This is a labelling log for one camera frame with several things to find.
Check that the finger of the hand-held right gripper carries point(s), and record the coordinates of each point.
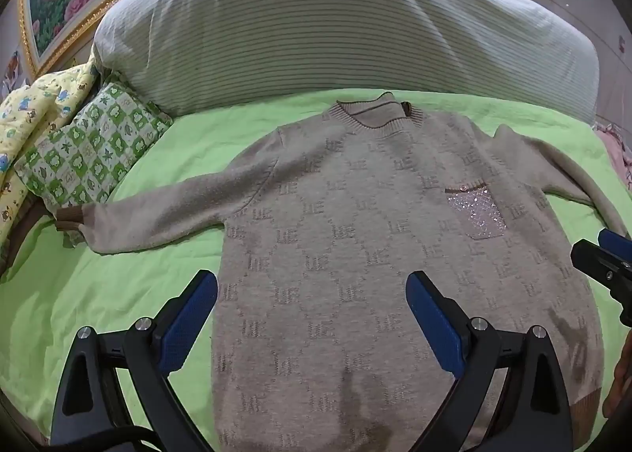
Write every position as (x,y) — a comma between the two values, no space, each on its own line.
(600,259)

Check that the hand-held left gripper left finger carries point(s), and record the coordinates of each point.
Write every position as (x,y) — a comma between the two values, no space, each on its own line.
(190,313)

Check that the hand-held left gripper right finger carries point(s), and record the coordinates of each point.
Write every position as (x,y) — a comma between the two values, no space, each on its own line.
(434,318)

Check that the beige patterned knit sweater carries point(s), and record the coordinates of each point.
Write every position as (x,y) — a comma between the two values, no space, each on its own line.
(345,215)

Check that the green bed sheet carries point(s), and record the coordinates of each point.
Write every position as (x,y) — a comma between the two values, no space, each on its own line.
(98,294)

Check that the pink cloth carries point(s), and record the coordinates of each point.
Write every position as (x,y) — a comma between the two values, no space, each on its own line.
(617,146)

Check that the green checkered pillow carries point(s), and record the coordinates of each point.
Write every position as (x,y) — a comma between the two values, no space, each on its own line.
(94,146)

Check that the yellow printed blanket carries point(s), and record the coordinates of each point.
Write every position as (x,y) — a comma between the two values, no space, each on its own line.
(29,111)

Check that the white striped duvet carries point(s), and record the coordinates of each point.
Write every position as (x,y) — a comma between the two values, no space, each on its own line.
(321,22)

